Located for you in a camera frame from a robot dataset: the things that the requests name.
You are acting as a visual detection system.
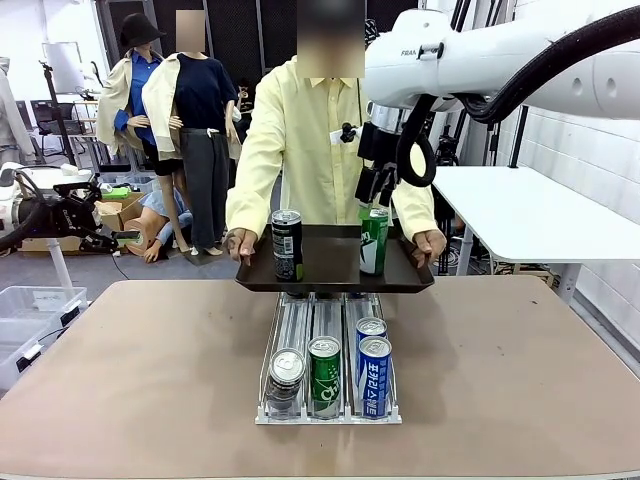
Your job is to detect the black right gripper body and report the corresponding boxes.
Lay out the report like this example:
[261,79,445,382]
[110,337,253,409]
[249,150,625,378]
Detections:
[356,122,400,176]

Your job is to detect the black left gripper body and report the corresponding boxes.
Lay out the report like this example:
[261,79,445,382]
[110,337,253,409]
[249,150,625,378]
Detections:
[29,197,104,239]

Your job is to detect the green soda can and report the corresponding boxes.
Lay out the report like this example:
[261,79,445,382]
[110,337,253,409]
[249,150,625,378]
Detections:
[307,335,343,420]
[358,207,391,277]

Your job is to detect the dark brown serving tray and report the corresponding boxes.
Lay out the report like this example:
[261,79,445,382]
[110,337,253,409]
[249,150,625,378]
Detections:
[234,222,436,295]

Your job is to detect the black Pepsi can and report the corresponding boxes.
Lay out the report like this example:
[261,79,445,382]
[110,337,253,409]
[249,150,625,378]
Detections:
[270,208,305,282]
[264,348,307,420]

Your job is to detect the person's right forearm yellow sleeve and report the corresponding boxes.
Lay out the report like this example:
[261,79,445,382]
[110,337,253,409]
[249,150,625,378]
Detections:
[225,174,269,239]

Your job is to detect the person's left forearm yellow sleeve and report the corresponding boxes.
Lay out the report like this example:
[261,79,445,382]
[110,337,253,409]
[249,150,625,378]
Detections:
[392,187,442,241]

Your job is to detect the person's torso yellow shirt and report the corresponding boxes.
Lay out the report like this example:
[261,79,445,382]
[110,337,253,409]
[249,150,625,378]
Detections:
[225,55,442,241]

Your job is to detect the seated person dark clothes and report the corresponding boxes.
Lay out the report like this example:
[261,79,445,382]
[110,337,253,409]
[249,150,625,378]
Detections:
[235,77,255,119]

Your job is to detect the person's left hand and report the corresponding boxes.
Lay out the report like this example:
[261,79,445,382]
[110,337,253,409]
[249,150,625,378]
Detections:
[409,229,448,267]

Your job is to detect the person's right hand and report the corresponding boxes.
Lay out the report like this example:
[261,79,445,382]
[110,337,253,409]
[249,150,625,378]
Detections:
[222,227,262,267]

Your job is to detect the brown cardboard box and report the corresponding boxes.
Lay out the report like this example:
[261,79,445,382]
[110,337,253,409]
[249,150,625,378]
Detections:
[19,191,146,252]

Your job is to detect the clear plastic crate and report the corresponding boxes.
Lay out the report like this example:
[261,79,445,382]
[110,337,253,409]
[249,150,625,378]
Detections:
[98,172,157,195]

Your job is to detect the lying mannequin light blue clothes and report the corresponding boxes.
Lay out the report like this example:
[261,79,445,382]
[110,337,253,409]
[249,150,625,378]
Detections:
[122,191,195,265]

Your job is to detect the clear plastic storage bin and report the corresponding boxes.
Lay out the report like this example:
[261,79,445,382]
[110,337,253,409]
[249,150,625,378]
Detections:
[0,317,59,392]
[0,285,89,334]

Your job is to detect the patterned black white bucket hat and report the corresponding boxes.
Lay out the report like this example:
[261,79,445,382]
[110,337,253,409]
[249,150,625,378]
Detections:
[363,18,382,51]

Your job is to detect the mannequin blue shirt beige coat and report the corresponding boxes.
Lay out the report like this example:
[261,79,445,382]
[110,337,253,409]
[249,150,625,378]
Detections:
[95,42,174,166]

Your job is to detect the grey hooded coat mannequin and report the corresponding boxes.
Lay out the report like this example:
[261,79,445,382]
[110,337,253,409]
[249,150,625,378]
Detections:
[0,55,37,166]

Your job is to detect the mannequin navy shirt grey trousers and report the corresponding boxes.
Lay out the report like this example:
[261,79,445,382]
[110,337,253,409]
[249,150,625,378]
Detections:
[141,9,242,257]

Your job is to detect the white board panel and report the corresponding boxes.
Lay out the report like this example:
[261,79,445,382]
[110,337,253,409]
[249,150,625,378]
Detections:
[41,41,86,95]

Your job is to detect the blue Pocari Sweat can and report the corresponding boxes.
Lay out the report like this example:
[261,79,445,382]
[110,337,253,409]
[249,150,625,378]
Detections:
[356,335,393,421]
[355,316,389,341]

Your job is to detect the black light stand pole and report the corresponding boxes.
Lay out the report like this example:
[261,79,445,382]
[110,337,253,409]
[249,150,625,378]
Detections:
[508,103,532,169]

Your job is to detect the white table rounded corners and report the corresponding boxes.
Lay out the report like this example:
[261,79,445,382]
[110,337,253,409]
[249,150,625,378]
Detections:
[430,164,640,307]

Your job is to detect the white three-lane can rack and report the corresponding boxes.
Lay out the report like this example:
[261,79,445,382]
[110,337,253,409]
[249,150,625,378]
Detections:
[254,292,403,427]

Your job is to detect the thin black shirt cable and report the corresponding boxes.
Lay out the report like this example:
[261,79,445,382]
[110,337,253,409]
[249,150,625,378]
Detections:
[355,75,363,156]

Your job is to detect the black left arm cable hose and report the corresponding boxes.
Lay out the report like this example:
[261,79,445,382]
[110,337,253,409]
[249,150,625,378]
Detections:
[0,167,51,252]

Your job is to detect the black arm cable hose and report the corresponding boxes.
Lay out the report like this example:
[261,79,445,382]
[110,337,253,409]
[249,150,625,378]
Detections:
[396,3,640,190]
[0,167,51,252]

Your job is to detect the black camera tripod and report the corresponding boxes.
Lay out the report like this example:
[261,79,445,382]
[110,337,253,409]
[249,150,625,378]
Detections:
[433,124,461,169]

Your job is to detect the dark mannequin base plate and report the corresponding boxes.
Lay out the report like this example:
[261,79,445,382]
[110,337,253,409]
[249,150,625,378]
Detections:
[182,228,252,267]

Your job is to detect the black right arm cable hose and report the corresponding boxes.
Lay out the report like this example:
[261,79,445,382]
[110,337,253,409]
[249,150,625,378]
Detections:
[396,3,640,190]

